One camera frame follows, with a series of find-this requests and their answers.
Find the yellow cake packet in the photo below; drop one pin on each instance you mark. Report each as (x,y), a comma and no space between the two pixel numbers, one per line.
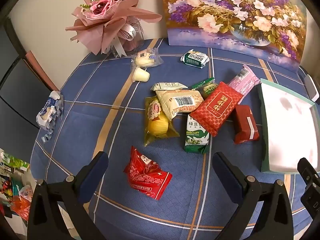
(157,125)

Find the dark cabinet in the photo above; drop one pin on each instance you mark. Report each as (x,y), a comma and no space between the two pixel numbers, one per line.
(15,100)

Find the green round cookie packet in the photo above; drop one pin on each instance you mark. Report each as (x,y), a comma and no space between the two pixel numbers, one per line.
(208,88)

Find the pink flower bouquet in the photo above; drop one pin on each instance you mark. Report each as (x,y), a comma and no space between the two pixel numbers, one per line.
(100,7)

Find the crumpled blue white wrapper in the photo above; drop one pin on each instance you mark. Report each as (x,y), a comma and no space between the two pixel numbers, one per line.
(48,112)

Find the green white snack packet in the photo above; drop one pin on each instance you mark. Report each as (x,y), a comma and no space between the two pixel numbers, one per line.
(195,59)

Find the pale jelly cup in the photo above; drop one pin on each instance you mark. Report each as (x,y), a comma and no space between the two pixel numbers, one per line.
(140,75)

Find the pink snack packet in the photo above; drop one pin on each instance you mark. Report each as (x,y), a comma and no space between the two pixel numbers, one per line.
(245,81)

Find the white box teal rim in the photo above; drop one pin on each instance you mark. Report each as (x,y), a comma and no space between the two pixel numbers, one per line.
(287,130)

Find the blue plaid tablecloth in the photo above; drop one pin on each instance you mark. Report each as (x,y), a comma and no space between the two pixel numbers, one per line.
(100,85)

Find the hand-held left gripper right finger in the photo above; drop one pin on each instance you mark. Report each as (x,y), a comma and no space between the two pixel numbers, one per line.
(222,167)

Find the pale grey pastry packet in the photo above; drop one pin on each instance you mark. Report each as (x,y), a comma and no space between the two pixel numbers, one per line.
(167,86)

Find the red crinkled snack packet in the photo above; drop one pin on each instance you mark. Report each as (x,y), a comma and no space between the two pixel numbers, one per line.
(145,175)

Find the reddish brown wooden board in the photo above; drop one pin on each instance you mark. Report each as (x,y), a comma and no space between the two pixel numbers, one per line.
(37,67)

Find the green biscuit packet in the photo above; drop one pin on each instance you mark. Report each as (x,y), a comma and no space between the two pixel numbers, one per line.
(196,140)

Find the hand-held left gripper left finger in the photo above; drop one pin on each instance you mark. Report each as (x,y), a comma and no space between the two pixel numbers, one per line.
(97,166)

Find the beige bread packet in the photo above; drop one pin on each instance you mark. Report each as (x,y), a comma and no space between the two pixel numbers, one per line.
(180,102)

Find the white rectangular device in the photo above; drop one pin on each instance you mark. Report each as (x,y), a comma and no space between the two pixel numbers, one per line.
(311,87)

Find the red patterned packet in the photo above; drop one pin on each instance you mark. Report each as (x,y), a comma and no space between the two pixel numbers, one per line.
(216,108)

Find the red white-striped cake packet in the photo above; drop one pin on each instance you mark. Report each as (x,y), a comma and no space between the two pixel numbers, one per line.
(246,127)

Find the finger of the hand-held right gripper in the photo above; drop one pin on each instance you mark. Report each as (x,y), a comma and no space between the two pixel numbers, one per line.
(305,170)

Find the colourful plastic bags pile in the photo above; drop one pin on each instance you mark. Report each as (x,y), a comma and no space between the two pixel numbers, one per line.
(17,192)

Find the clear packet white bun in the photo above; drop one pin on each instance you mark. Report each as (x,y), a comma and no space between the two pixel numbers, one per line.
(145,59)

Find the flower painting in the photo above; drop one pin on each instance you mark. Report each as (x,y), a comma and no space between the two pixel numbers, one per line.
(225,17)

